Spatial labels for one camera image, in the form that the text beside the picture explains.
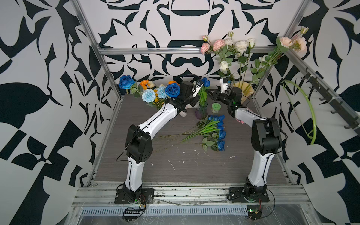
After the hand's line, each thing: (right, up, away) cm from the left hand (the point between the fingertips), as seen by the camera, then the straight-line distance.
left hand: (193, 89), depth 86 cm
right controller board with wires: (+29, -63, -16) cm, 71 cm away
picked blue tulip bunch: (+12, -26, +6) cm, 29 cm away
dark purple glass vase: (+7, -14, +13) cm, 21 cm away
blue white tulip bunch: (+7, -2, +5) cm, 9 cm away
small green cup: (+19, -10, +21) cm, 31 cm away
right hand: (+10, +2, +5) cm, 11 cm away
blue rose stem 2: (+17, -29, +5) cm, 34 cm away
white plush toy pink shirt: (-5, -15, +19) cm, 25 cm away
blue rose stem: (+13, -34, +5) cm, 37 cm away
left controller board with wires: (-33, -65, -14) cm, 75 cm away
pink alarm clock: (+22, -18, -15) cm, 32 cm away
